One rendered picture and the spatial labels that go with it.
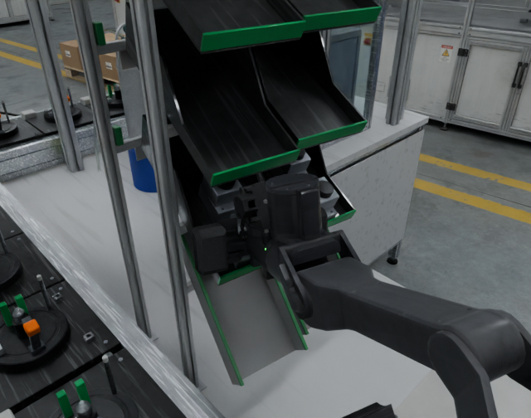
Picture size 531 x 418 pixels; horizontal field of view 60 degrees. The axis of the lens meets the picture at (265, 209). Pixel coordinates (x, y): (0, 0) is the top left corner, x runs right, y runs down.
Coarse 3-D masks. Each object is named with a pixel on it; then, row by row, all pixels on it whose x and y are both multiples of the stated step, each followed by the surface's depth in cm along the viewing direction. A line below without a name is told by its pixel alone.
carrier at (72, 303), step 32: (64, 288) 96; (0, 320) 88; (64, 320) 86; (96, 320) 88; (0, 352) 78; (32, 352) 78; (64, 352) 82; (96, 352) 82; (0, 384) 76; (32, 384) 76
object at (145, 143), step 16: (144, 128) 72; (144, 144) 74; (176, 144) 78; (176, 160) 76; (192, 160) 77; (176, 176) 66; (192, 176) 75; (256, 176) 72; (176, 192) 68; (192, 192) 73; (192, 208) 71; (192, 224) 67; (208, 224) 70; (224, 272) 66; (240, 272) 65
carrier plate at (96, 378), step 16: (128, 352) 82; (96, 368) 79; (112, 368) 79; (128, 368) 79; (64, 384) 76; (96, 384) 76; (128, 384) 76; (144, 384) 76; (48, 400) 74; (144, 400) 74; (160, 400) 74; (16, 416) 71; (32, 416) 71; (48, 416) 71; (144, 416) 71; (160, 416) 71; (176, 416) 71
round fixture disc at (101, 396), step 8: (88, 392) 73; (96, 392) 73; (104, 392) 73; (120, 392) 73; (72, 400) 71; (96, 400) 71; (104, 400) 71; (112, 400) 72; (120, 400) 72; (128, 400) 71; (72, 408) 70; (96, 408) 70; (104, 408) 70; (112, 408) 70; (120, 408) 70; (128, 408) 70; (136, 408) 70; (56, 416) 69; (64, 416) 69; (72, 416) 69; (104, 416) 69; (112, 416) 69; (120, 416) 69; (128, 416) 69; (136, 416) 69
